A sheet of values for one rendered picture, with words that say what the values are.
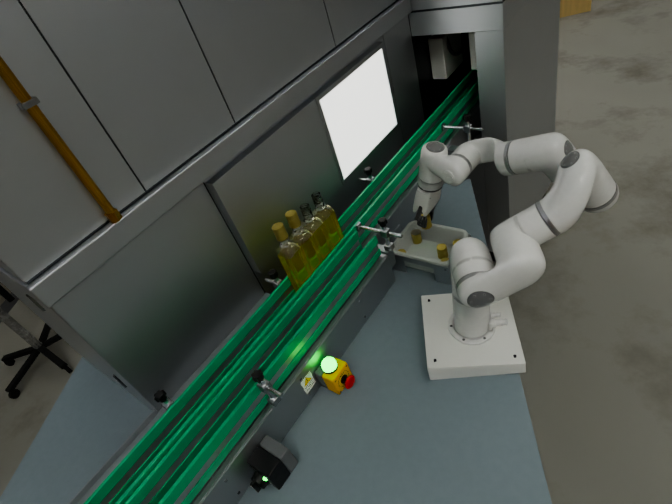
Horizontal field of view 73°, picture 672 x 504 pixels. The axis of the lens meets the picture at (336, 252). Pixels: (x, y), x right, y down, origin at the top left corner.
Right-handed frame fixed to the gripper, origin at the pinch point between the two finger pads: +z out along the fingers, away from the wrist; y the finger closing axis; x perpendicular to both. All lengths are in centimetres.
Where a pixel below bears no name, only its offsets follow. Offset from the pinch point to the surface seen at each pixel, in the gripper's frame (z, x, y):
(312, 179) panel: -7.8, -36.9, 11.5
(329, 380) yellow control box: 9, 4, 60
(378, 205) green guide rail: 3.0, -17.5, 0.7
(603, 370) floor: 75, 76, -29
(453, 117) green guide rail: 4, -20, -61
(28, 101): -65, -51, 70
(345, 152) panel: -5.6, -37.4, -8.2
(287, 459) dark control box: 10, 8, 82
